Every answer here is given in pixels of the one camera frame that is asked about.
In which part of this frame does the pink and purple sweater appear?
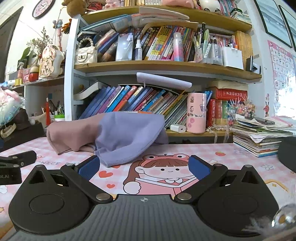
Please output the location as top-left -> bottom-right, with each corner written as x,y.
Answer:
47,111 -> 168,167

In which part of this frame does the pink cartoon desk mat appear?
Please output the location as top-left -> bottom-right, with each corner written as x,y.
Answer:
1,138 -> 295,238

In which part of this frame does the white charger block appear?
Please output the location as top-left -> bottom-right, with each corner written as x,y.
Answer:
170,124 -> 186,133

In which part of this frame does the pink cartoon cup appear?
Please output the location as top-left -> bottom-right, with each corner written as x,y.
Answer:
186,93 -> 206,133

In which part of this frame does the stack of papers and books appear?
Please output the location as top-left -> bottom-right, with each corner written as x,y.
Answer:
231,114 -> 295,157

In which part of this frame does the colourful flower ornament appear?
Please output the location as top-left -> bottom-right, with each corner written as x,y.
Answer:
227,97 -> 255,126

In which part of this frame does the red thick dictionary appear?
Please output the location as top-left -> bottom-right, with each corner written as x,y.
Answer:
208,87 -> 248,100

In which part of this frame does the wooden bookshelf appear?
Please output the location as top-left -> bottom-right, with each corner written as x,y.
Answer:
64,4 -> 263,144

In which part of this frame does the white pen holder box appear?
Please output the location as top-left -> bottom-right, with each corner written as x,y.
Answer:
222,47 -> 244,70

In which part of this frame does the white quilted handbag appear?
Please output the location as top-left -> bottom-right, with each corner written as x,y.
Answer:
75,37 -> 97,65

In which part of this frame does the pink blue gradient bottle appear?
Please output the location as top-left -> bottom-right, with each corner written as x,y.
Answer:
173,32 -> 184,62

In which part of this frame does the round wall clock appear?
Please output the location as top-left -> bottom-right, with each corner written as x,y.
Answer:
32,0 -> 55,19

